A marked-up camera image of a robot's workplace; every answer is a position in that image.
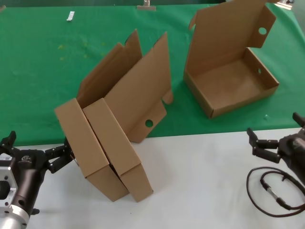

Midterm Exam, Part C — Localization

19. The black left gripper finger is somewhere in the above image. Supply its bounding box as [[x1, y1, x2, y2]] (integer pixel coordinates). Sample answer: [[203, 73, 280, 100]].
[[45, 137, 72, 174], [0, 130, 17, 157]]

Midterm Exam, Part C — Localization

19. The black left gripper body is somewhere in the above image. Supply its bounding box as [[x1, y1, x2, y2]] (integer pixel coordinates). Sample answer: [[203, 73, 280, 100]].
[[9, 149, 50, 214]]

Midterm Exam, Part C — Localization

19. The wooden block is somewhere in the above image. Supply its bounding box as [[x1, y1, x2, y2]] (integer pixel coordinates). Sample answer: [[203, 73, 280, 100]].
[[271, 0, 295, 10]]

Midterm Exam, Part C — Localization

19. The large open cardboard box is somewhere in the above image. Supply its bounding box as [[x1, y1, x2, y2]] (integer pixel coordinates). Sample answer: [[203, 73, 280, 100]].
[[54, 29, 143, 202]]

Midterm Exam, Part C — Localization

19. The metal clamp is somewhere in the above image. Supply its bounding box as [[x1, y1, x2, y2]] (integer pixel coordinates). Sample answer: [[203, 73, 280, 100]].
[[136, 0, 157, 11]]

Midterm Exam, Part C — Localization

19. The green table cloth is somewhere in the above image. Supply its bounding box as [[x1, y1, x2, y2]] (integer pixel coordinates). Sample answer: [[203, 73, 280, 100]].
[[0, 2, 305, 146]]

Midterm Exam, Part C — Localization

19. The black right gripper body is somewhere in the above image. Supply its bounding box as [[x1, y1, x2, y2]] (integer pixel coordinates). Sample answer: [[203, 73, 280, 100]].
[[280, 130, 305, 182]]

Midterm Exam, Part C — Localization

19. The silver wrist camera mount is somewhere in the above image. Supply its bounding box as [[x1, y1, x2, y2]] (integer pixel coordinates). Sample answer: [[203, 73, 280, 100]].
[[0, 152, 19, 208]]

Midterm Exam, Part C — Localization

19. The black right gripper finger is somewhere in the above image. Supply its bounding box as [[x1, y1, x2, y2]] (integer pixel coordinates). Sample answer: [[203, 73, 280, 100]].
[[247, 128, 281, 164], [292, 112, 305, 128]]

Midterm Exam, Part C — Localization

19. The black cable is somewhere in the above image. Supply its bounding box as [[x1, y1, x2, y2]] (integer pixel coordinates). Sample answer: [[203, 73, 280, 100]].
[[246, 167, 305, 219]]

